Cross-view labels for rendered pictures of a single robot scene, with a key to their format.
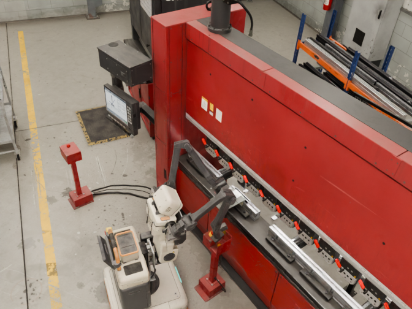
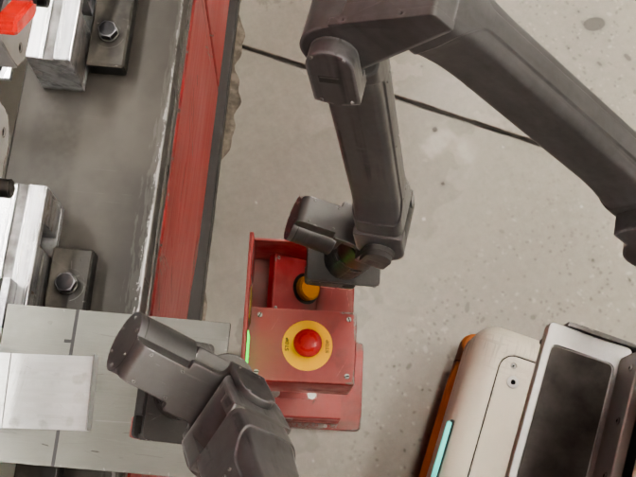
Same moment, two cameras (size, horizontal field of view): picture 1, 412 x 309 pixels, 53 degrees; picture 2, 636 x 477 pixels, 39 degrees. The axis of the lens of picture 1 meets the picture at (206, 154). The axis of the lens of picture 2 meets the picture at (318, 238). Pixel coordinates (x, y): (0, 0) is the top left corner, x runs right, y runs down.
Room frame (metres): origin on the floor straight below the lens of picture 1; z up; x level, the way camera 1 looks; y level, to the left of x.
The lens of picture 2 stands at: (2.52, 0.01, 2.05)
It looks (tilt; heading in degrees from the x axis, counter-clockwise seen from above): 73 degrees down; 215
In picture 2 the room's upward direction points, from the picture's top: 8 degrees clockwise
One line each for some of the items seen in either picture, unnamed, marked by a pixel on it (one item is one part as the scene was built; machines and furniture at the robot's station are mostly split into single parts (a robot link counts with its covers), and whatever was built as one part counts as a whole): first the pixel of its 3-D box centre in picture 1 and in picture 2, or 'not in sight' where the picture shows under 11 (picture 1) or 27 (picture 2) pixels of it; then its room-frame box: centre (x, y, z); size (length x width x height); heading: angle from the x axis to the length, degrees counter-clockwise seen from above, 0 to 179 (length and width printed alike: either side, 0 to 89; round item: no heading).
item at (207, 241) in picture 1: (216, 239); (301, 316); (2.31, -0.15, 0.75); 0.20 x 0.16 x 0.18; 40
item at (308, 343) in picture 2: not in sight; (307, 344); (2.34, -0.11, 0.79); 0.04 x 0.04 x 0.04
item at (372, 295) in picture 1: (374, 290); not in sight; (1.57, -1.18, 1.26); 0.15 x 0.09 x 0.17; 38
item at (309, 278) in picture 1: (316, 284); not in sight; (1.83, -0.91, 0.89); 0.30 x 0.05 x 0.03; 38
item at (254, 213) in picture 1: (243, 202); (7, 343); (2.61, -0.37, 0.92); 0.39 x 0.06 x 0.10; 38
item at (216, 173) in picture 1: (205, 165); not in sight; (3.09, 0.01, 0.92); 0.50 x 0.06 x 0.10; 38
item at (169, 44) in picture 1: (195, 120); not in sight; (3.53, 0.13, 1.15); 0.85 x 0.25 x 2.30; 128
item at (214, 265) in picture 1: (214, 263); not in sight; (2.31, -0.15, 0.39); 0.05 x 0.05 x 0.54; 40
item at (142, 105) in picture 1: (142, 116); not in sight; (3.51, 0.68, 1.17); 0.40 x 0.24 x 0.07; 38
